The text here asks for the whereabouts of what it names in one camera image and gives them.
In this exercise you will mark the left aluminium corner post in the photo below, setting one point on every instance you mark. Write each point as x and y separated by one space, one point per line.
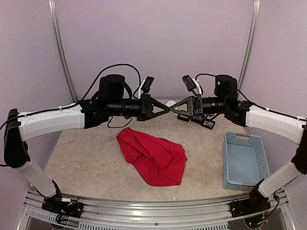
60 47

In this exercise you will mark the black square frame middle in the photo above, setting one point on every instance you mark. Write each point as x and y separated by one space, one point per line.
197 119

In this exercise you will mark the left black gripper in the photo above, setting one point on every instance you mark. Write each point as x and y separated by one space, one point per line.
147 108

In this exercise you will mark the black square frame left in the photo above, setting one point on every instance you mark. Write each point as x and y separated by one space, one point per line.
183 118

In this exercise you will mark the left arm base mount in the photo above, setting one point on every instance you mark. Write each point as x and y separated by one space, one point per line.
70 207

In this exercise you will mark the red t-shirt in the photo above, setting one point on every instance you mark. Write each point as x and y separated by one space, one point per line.
158 161

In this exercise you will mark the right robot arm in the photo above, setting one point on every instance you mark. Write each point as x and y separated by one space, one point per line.
247 114

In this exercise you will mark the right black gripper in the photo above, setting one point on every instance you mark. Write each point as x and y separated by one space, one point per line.
195 106

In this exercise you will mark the blue plastic basket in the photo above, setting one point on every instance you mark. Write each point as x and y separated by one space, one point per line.
245 162

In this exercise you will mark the silver white brooch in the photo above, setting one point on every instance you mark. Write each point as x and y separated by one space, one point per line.
208 124

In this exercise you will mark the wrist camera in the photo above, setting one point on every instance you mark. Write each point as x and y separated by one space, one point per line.
225 85
112 87

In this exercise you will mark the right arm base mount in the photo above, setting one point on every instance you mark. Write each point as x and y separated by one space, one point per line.
245 207

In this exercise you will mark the right aluminium corner post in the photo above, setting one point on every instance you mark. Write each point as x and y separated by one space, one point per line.
250 42

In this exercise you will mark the black square frame right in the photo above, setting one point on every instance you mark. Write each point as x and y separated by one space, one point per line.
208 120

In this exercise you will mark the aluminium corner post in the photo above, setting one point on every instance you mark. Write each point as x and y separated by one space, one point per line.
250 42
60 47

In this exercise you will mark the aluminium front rail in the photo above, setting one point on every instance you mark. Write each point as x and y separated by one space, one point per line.
103 214

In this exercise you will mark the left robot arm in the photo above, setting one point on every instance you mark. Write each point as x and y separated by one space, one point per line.
21 127

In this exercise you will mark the blue round brooch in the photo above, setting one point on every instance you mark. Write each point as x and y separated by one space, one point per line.
170 103

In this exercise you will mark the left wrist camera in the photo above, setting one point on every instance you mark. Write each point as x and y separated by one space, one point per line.
112 87

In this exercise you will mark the black square frame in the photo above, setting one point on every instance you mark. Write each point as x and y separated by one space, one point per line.
197 119
183 118
208 120

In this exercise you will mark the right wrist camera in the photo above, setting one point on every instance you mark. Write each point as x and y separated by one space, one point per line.
225 85

